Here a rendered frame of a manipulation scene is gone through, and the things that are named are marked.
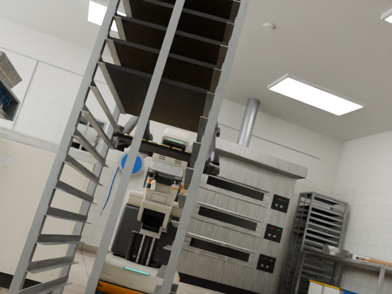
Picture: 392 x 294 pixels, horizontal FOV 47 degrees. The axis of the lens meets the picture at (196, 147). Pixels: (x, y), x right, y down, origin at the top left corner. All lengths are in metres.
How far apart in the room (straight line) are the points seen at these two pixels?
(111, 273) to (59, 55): 4.72
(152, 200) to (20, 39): 4.69
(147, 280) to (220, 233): 3.18
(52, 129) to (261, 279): 3.78
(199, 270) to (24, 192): 3.83
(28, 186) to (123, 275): 0.95
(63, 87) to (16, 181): 4.48
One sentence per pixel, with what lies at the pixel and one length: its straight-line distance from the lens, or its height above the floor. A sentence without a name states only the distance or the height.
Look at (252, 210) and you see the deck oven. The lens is 6.52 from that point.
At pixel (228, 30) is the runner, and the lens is 1.69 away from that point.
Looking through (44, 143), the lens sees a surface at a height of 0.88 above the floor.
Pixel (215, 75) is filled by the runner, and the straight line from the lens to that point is 1.63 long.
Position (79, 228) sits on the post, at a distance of 2.12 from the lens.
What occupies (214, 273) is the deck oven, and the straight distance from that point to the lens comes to 6.38.
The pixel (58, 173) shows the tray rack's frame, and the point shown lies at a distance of 1.53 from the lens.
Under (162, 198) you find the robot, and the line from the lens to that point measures 3.36.
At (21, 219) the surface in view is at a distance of 2.88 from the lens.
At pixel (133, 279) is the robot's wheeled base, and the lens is 3.30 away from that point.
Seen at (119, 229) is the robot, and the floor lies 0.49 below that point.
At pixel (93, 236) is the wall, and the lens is 7.04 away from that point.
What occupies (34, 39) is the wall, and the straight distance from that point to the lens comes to 7.50.
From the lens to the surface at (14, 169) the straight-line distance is 2.91.
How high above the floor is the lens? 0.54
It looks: 12 degrees up
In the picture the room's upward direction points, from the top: 16 degrees clockwise
